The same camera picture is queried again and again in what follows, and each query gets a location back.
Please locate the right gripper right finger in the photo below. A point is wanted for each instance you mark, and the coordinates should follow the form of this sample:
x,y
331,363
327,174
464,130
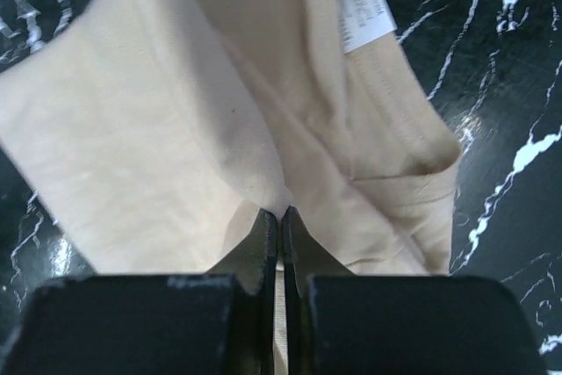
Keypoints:
x,y
341,323

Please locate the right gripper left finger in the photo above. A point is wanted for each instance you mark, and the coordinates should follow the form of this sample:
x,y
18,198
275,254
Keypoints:
x,y
218,322

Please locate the beige t shirt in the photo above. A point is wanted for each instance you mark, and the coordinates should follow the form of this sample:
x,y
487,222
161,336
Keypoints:
x,y
155,129

